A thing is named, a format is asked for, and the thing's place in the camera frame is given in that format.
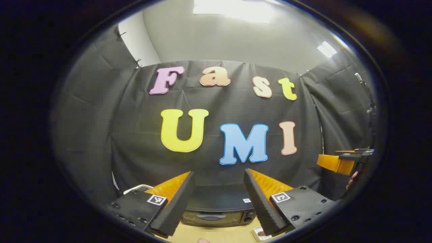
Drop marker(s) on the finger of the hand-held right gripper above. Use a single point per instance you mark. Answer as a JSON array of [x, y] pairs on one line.
[[334, 163]]

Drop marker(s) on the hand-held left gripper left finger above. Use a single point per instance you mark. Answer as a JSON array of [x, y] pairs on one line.
[[177, 206]]

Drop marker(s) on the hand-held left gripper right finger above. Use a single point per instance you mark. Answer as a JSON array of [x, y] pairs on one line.
[[261, 206]]

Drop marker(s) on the red meat patty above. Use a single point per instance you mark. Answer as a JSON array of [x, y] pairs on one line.
[[260, 232]]

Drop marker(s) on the black electric oven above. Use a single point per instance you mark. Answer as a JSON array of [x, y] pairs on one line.
[[219, 202]]

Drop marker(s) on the white plastic tray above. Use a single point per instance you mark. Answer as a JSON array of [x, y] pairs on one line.
[[258, 237]]

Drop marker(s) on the white toaster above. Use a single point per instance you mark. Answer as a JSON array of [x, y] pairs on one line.
[[135, 188]]

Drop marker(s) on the black backdrop cloth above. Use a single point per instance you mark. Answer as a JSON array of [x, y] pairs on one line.
[[135, 141]]

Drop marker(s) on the ceiling light panel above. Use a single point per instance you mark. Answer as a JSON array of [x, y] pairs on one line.
[[326, 49]]

